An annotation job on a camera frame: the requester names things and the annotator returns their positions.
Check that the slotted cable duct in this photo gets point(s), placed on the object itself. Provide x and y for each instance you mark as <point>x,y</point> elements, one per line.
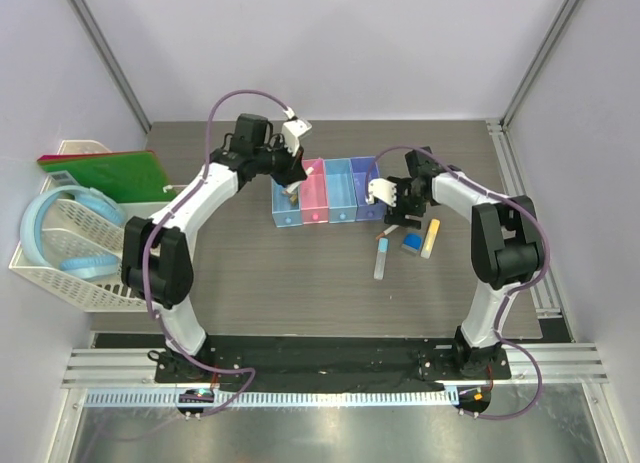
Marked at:
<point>196,398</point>

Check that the white red-tipped pen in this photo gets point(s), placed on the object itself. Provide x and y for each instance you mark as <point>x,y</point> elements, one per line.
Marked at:
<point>385,233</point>

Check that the red folder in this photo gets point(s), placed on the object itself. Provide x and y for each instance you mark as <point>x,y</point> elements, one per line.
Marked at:
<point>59,158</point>

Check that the blue grey pencil sharpener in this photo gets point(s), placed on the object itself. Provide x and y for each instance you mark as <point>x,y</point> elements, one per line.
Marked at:
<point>412,243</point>

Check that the blue capped clear tube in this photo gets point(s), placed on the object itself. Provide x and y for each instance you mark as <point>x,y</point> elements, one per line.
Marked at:
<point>381,254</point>

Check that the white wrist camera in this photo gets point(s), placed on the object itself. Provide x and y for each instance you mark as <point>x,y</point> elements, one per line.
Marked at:
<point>381,190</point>
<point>294,130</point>

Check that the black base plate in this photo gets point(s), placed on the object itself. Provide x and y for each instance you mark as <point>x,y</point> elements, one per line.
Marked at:
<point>308,364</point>

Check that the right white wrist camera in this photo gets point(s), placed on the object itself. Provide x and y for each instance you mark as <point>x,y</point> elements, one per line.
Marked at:
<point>381,190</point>

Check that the yellow capped white highlighter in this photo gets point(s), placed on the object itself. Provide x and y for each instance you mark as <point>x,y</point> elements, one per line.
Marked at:
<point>430,238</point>

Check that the four-colour compartment organizer box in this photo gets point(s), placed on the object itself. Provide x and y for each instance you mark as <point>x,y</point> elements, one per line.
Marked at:
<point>333,193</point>

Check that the white perforated file rack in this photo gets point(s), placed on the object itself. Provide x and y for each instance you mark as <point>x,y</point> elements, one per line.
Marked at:
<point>105,295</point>

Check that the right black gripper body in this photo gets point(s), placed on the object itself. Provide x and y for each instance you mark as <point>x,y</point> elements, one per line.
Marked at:
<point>407,201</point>

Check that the white pink-tipped marker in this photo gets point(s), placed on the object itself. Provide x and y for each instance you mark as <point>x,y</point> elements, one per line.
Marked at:
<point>308,172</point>

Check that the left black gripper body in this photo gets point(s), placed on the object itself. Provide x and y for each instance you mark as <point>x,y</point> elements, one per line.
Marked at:
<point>276,160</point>

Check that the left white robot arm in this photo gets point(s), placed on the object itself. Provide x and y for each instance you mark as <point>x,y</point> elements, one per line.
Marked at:
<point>157,251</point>

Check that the green folder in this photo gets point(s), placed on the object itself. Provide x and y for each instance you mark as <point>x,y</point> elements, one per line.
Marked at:
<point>134,178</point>

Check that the light blue headphones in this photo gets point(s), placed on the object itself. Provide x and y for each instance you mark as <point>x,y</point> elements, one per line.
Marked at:
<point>75,230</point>

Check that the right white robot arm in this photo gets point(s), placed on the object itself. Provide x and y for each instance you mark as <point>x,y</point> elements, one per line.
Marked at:
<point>507,246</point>

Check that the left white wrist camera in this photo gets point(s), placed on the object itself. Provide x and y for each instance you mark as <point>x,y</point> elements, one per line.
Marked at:
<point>294,130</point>

